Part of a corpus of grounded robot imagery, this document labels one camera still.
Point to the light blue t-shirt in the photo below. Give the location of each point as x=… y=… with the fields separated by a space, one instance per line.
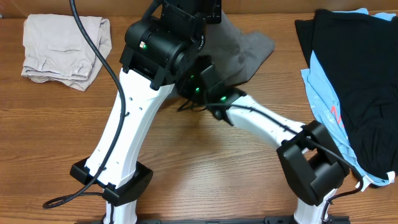
x=325 y=104

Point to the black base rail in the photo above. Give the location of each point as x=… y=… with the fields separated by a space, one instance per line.
x=211 y=221

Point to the black t-shirt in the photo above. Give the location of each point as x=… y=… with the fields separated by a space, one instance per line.
x=358 y=53

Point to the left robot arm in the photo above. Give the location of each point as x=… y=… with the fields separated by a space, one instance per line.
x=161 y=51

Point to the grey shorts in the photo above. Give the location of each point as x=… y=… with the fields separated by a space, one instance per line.
x=236 y=56

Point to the folded beige shorts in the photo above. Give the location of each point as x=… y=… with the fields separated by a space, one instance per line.
x=55 y=50

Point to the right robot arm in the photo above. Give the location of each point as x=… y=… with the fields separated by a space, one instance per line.
x=313 y=166

